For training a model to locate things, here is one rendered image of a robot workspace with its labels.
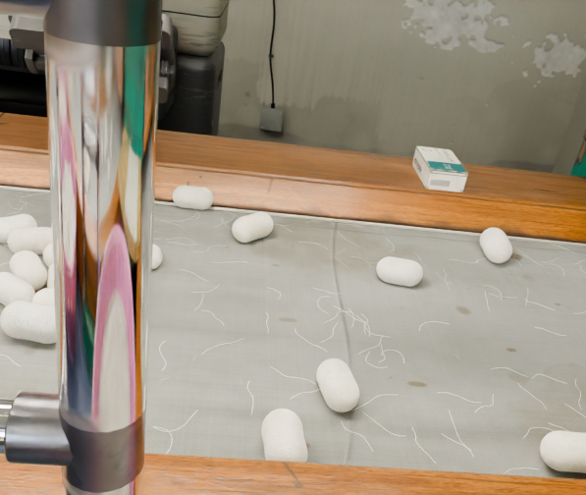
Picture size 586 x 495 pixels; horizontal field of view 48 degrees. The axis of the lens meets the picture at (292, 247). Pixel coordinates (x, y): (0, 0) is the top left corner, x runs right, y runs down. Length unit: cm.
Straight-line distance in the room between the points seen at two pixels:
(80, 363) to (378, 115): 241
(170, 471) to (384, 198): 36
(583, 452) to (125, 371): 26
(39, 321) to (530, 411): 28
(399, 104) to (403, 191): 196
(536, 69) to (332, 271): 221
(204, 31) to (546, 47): 160
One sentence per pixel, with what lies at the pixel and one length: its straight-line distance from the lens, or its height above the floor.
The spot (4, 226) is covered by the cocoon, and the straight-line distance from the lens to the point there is 50.
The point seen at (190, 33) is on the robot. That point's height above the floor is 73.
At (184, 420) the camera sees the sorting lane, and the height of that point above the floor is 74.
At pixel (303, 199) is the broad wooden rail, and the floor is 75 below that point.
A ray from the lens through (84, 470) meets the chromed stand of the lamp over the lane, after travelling 20.
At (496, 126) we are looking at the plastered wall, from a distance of 267.
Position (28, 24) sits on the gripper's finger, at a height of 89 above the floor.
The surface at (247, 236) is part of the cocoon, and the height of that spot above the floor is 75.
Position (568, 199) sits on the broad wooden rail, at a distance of 67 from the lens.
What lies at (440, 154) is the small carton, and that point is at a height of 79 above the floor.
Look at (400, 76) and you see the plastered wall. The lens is 253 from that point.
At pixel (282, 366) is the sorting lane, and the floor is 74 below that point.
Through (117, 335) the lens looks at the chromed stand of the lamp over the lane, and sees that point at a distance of 17.
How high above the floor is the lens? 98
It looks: 28 degrees down
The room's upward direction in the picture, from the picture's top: 9 degrees clockwise
